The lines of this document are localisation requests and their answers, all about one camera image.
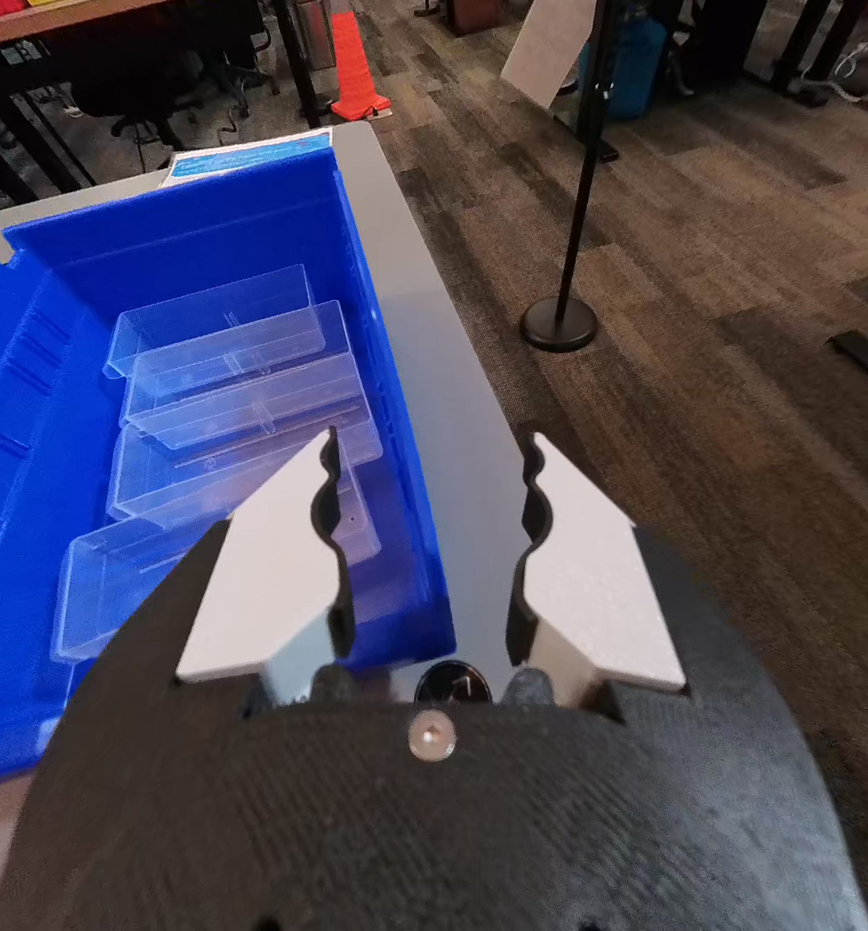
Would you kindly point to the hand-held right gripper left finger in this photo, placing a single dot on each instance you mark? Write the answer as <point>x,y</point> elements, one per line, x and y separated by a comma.
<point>259,582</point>

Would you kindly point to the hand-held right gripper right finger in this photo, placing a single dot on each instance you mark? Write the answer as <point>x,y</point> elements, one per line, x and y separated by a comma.
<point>601,589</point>

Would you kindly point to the blue plastic bin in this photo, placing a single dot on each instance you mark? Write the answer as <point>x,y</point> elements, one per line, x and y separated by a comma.
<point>41,407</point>

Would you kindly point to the grey desk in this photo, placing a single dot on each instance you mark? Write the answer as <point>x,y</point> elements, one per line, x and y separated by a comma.
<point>434,407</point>

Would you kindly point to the black stanchion pole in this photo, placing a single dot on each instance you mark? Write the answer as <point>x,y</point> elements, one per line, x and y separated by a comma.
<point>559,324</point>

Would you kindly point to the black floor strip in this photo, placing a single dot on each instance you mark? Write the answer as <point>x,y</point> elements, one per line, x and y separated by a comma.
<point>867,360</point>

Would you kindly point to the blue-white paper sheet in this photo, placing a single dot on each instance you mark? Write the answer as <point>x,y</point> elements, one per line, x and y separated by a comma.
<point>245,156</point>

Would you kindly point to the black office chair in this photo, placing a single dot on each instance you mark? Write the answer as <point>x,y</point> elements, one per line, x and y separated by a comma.
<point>136,87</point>

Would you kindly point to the orange traffic cone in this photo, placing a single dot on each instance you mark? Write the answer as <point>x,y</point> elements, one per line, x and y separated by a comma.
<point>354,73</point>

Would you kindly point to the blue barrel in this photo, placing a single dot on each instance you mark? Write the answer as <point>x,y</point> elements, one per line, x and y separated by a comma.
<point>634,65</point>

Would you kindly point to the white board sign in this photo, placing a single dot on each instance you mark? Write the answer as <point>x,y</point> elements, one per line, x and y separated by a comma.
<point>547,51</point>

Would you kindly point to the curved wooden shelf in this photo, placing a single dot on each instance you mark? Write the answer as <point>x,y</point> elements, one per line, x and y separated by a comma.
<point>77,22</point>

